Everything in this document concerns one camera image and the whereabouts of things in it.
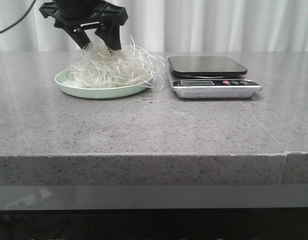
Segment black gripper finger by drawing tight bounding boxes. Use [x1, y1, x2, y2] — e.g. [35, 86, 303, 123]
[95, 21, 121, 51]
[63, 26, 91, 49]

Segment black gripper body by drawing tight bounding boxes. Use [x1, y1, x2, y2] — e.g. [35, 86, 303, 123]
[39, 0, 128, 32]

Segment white vermicelli noodle bundle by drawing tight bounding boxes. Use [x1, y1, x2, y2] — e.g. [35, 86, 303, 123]
[65, 37, 165, 89]

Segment light green round plate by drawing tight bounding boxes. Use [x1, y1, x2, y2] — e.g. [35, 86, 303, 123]
[55, 70, 154, 99]

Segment silver digital kitchen scale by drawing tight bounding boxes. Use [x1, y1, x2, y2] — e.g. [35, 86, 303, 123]
[168, 56, 262, 100]

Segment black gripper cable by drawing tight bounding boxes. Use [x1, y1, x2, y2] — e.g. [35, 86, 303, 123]
[0, 0, 36, 36]

